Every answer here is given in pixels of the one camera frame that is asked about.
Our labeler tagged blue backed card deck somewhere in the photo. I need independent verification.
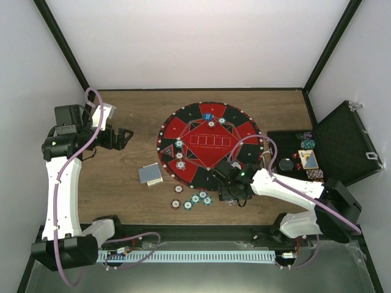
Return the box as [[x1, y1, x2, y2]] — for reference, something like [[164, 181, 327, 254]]
[[138, 163, 161, 184]]

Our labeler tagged red 100 chip off mat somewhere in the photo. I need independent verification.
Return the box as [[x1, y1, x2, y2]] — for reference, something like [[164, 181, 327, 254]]
[[175, 185, 183, 193]]

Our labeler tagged teal 50 chip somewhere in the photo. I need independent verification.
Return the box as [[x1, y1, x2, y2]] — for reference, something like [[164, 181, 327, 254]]
[[174, 139, 184, 148]]

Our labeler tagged blue white chip seat two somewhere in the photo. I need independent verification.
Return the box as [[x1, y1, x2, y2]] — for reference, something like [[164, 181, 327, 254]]
[[175, 161, 186, 170]]

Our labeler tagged red poker chip stack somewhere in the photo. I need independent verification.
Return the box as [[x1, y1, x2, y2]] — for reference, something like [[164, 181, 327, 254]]
[[170, 199, 181, 210]]

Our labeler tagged blue small blind button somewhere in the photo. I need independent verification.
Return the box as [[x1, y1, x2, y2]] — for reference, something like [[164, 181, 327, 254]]
[[203, 113, 213, 121]]

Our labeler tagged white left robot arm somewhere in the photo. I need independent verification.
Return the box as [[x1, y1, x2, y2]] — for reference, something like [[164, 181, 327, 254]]
[[31, 104, 133, 272]]

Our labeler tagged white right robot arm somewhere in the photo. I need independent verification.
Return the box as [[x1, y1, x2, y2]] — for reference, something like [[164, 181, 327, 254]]
[[211, 161, 362, 246]]

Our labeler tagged white card box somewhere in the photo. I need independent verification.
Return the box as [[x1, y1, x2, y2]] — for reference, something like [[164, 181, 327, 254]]
[[147, 178, 163, 187]]

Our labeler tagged black round dealer button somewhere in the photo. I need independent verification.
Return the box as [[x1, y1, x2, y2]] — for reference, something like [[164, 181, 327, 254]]
[[279, 158, 294, 172]]

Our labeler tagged round red black poker mat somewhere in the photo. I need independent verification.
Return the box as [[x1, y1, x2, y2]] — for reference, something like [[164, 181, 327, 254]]
[[156, 102, 264, 191]]

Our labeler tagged card deck in case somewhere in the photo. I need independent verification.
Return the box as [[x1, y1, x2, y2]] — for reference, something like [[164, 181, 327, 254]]
[[298, 150, 319, 170]]

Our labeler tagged teal chip row in case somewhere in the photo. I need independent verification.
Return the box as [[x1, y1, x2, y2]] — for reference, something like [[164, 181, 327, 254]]
[[301, 140, 316, 150]]

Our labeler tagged black poker chip case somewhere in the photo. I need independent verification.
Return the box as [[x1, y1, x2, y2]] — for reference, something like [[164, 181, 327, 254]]
[[267, 100, 384, 186]]

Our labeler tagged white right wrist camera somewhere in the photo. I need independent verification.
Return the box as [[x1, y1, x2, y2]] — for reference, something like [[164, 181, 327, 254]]
[[231, 162, 241, 170]]

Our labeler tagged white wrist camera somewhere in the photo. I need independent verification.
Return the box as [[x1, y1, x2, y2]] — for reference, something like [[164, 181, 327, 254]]
[[91, 103, 117, 131], [231, 162, 241, 170]]

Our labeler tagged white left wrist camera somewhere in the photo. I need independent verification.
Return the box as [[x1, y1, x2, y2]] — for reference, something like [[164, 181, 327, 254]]
[[91, 103, 117, 131]]

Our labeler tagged black front mounting rail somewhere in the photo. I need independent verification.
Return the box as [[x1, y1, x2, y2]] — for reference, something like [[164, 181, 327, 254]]
[[39, 224, 364, 248]]

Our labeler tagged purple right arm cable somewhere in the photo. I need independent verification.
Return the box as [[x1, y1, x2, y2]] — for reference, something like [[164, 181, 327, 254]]
[[227, 135, 362, 270]]

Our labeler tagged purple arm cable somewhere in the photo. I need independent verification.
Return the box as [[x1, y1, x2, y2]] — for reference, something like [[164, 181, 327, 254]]
[[227, 135, 362, 270], [53, 87, 161, 288]]

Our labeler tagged light blue slotted cable duct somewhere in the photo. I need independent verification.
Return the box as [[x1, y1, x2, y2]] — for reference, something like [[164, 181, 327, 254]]
[[97, 250, 276, 264]]

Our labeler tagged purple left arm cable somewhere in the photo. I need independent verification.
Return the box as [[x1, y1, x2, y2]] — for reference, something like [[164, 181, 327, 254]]
[[53, 87, 161, 288]]

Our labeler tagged black enclosure frame post left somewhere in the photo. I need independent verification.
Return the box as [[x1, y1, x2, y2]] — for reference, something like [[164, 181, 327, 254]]
[[33, 0, 89, 91]]

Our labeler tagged black enclosure frame post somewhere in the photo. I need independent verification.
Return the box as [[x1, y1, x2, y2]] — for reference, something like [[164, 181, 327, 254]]
[[303, 0, 362, 95], [33, 0, 89, 91]]

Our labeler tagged black enclosure frame post right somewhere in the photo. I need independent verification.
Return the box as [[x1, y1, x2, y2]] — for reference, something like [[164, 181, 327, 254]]
[[303, 0, 362, 95]]

